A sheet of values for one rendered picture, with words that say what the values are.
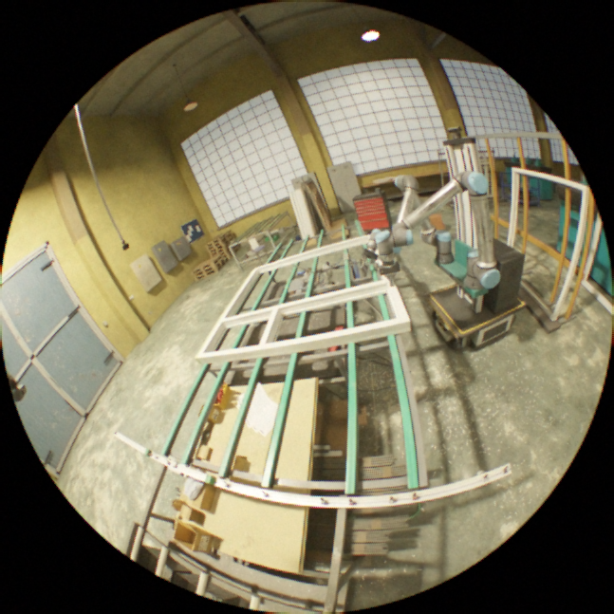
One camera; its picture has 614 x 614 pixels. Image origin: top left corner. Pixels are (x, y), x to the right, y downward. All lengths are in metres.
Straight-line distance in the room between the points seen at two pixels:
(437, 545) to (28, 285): 7.55
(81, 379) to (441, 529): 6.76
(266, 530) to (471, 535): 1.27
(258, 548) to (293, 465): 0.50
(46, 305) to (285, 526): 6.33
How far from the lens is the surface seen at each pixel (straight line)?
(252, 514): 1.25
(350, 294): 1.49
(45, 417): 6.45
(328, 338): 1.16
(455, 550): 1.79
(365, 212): 5.10
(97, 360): 6.60
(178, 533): 1.46
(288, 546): 1.17
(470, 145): 1.70
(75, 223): 7.05
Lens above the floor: 1.70
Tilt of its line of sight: 31 degrees down
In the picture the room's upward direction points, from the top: 24 degrees counter-clockwise
